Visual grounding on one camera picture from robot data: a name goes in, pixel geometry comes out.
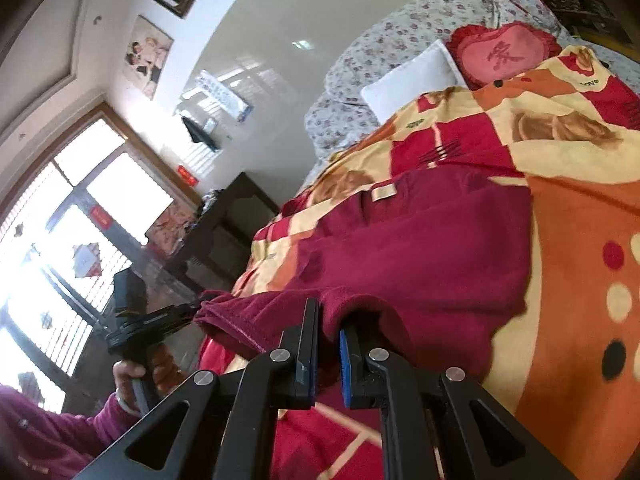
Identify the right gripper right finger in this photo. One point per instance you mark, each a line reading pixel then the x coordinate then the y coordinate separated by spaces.
pixel 435 425

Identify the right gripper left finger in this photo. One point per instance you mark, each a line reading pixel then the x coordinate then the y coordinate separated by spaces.
pixel 220 426

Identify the maroon fleece garment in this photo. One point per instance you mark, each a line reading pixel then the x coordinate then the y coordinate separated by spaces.
pixel 441 256

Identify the magenta sleeve left forearm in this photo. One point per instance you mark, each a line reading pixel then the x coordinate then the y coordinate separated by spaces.
pixel 37 444

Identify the person's left hand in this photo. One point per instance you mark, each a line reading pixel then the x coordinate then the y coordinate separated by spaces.
pixel 165 373

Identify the dark wooden side table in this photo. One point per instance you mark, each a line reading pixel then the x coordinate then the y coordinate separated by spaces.
pixel 215 250

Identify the floral quilt bundle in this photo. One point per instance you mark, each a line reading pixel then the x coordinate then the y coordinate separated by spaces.
pixel 340 118

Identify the orange red patterned blanket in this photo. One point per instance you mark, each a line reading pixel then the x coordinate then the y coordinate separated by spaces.
pixel 567 366

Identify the white pillow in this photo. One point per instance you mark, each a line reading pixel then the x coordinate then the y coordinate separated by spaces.
pixel 432 70

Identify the red heart cushion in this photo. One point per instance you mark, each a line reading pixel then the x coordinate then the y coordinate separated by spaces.
pixel 484 55

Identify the dark cloth hanging on wall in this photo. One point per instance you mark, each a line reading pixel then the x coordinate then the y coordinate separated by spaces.
pixel 199 135

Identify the wall poster of people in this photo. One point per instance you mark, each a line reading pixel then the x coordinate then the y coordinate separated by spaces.
pixel 146 55

